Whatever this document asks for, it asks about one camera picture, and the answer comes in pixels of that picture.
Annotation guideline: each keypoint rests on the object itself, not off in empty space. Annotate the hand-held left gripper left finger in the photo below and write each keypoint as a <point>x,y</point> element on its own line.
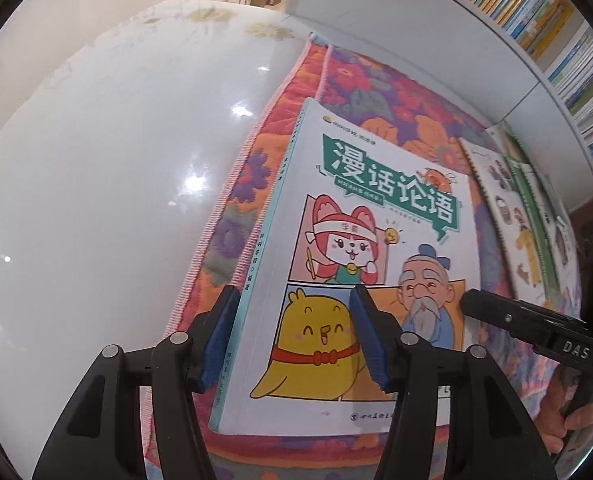
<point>221,340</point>

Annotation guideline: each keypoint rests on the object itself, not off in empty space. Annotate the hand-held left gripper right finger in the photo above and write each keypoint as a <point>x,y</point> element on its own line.
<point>371,340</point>

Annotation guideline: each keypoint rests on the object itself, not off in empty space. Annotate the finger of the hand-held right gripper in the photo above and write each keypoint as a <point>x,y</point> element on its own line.
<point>491,310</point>

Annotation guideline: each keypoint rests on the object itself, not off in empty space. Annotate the white book with yellow-robed man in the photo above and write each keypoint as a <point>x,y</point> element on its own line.
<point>501,210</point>

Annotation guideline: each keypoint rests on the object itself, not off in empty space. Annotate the white book with armoured warrior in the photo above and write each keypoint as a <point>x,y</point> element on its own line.
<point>558,230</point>

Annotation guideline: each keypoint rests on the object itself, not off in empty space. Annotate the comic book with yellow chick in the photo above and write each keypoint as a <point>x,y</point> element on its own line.
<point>356,220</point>

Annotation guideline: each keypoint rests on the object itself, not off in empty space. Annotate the rows of shelved books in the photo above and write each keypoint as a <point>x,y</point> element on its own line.
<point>536,5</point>

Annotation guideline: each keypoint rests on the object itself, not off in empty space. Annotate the person's right hand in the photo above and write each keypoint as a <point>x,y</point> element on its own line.
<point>551,410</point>

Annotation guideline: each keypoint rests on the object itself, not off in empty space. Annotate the green cover book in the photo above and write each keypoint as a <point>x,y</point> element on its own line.
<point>532,220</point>

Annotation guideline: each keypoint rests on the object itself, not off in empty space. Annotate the floral patterned mat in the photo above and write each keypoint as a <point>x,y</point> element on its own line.
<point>376,95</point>

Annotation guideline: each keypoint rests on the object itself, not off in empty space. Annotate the white bookshelf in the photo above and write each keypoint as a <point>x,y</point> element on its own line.
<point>401,10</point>

